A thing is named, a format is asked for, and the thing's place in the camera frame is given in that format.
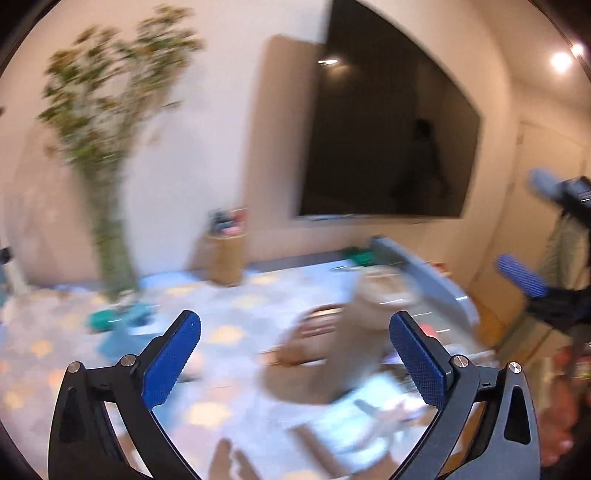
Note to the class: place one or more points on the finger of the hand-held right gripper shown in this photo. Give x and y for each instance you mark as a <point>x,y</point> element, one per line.
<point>547,183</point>
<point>521,276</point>

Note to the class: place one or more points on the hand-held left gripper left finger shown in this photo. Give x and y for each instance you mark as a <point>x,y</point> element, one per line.
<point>168,364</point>

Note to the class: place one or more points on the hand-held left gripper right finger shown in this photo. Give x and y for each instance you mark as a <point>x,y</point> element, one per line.
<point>418,364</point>

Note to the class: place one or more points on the light blue cloth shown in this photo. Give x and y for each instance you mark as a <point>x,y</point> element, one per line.
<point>122,344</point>

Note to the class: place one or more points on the teal soft toy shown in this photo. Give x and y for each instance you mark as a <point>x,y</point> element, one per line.
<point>108,316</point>

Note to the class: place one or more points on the beige round basket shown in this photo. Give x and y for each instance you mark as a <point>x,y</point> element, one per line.
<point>346,341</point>

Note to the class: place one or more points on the pale printed sheet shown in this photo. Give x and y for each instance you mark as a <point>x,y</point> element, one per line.
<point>360,415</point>

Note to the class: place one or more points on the grey curved panel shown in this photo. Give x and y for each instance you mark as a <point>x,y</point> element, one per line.
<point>429,281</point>

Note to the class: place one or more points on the pastel hexagon play mat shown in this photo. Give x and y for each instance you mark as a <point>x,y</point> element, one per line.
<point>60,350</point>

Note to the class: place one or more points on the wooden pen holder box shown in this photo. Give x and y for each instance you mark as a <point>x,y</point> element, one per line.
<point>224,258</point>

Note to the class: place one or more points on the ceiling spotlight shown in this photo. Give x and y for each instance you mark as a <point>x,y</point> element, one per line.
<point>561,61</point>
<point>577,49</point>

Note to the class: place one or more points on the green small box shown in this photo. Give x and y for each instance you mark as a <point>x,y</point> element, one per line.
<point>359,256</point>

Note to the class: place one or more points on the bundle of assorted pens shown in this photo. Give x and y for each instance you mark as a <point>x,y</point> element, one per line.
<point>227,220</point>

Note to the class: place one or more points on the tall green leafy plant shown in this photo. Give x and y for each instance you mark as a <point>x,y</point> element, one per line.
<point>106,138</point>

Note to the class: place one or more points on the black wall television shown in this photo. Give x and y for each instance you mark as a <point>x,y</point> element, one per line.
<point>392,129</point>

